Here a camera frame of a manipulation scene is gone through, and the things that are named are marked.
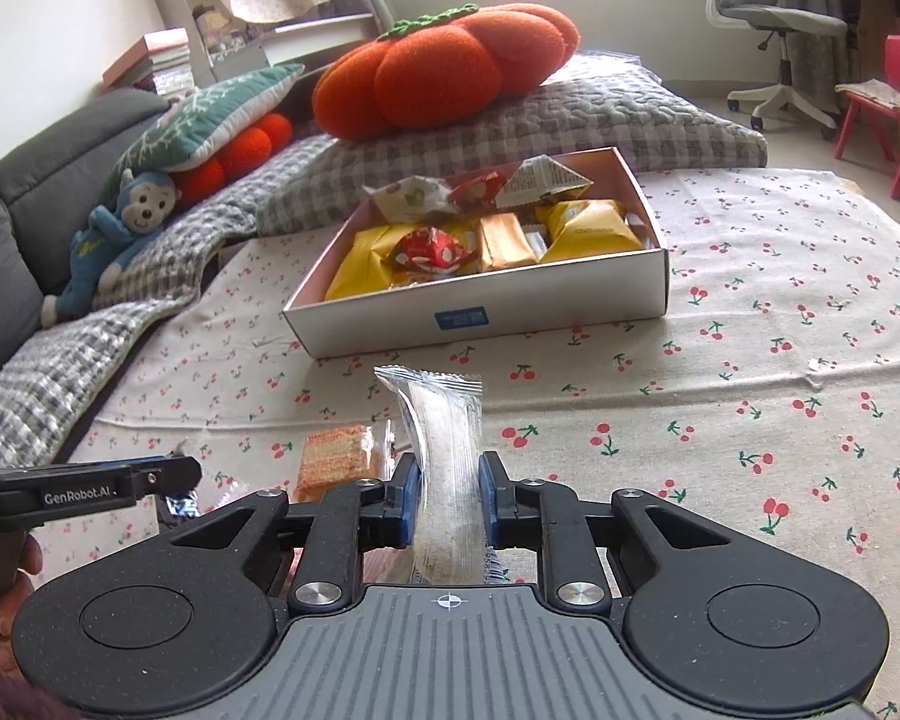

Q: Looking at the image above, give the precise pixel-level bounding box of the white shelf unit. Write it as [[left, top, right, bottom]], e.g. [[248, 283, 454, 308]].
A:
[[155, 0, 395, 86]]

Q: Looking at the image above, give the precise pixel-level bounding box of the green leaf pattern pillow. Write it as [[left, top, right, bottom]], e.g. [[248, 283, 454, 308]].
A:
[[102, 64, 304, 199]]

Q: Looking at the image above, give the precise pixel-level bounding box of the red white snack packet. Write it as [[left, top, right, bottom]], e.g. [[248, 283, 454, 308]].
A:
[[388, 226, 478, 278]]

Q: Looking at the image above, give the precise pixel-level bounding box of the yellow snack bag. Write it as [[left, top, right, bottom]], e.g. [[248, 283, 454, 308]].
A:
[[535, 200, 644, 263], [325, 224, 418, 301]]

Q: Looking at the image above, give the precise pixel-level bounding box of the white green leaf snack packet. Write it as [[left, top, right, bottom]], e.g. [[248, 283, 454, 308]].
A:
[[362, 176, 458, 224]]

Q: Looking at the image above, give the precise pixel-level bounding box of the dark grey sofa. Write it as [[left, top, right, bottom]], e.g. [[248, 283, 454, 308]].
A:
[[0, 89, 169, 371]]

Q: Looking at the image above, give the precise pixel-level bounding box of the white text-printed snack pack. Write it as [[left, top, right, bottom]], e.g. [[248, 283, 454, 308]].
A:
[[494, 156, 593, 210]]

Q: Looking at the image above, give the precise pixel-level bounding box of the grey checkered quilt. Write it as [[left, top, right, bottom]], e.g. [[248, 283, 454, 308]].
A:
[[0, 52, 767, 468]]

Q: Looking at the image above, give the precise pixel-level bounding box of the clear grey speckled snack packet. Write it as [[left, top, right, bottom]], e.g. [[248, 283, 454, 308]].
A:
[[375, 364, 486, 585]]

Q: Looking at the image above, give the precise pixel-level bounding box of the orange wafer clear packet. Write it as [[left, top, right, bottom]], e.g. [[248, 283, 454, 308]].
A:
[[292, 421, 395, 502]]

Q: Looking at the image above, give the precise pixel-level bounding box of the small red triangular packet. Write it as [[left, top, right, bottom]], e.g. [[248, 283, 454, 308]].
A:
[[448, 171, 507, 215]]

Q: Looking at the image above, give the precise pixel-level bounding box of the gold foil snack bar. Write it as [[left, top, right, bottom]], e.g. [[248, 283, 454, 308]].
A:
[[479, 213, 538, 273]]

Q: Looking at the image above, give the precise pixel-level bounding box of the wooden desk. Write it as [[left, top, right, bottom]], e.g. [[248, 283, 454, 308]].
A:
[[841, 0, 900, 82]]

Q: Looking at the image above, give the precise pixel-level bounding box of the person's left hand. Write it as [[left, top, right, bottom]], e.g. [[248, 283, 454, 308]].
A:
[[0, 535, 43, 679]]

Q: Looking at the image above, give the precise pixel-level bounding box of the blue white candy packet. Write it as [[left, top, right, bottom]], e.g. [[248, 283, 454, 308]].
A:
[[155, 491, 201, 528]]

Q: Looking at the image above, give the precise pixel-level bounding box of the small red pumpkin cushion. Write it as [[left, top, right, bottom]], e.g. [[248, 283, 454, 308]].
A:
[[172, 112, 294, 213]]

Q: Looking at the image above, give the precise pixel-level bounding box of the stack of books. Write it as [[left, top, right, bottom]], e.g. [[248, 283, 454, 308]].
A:
[[102, 28, 196, 98]]

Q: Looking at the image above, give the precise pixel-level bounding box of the blue monkey plush toy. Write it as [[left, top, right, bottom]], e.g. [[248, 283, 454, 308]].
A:
[[40, 169, 180, 328]]

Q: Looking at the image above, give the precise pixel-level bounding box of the white office chair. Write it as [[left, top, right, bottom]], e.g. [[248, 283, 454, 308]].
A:
[[706, 0, 847, 142]]

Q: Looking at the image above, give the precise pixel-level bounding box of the orange pumpkin plush cushion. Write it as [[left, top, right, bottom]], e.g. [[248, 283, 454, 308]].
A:
[[312, 4, 580, 142]]

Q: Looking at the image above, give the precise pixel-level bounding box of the white open cardboard box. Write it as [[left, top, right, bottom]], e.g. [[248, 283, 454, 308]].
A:
[[283, 148, 670, 359]]

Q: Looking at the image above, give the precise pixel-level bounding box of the cherry print bed sheet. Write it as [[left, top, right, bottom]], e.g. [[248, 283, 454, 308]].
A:
[[74, 171, 900, 718]]

